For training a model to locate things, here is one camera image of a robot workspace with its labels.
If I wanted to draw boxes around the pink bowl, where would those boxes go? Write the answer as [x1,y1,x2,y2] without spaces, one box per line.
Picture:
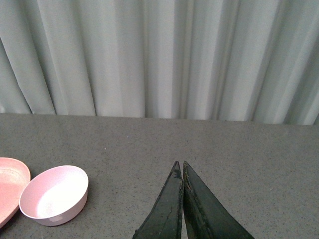
[19,165,89,227]

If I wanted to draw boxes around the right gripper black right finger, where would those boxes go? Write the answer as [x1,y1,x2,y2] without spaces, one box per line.
[183,161,255,239]

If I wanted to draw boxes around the pink plate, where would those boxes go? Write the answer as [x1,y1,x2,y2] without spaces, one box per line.
[0,157,31,227]

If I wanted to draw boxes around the white curtain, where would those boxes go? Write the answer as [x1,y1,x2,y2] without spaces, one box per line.
[0,0,319,125]

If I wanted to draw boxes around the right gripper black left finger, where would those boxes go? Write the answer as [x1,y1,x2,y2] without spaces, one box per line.
[133,161,183,239]

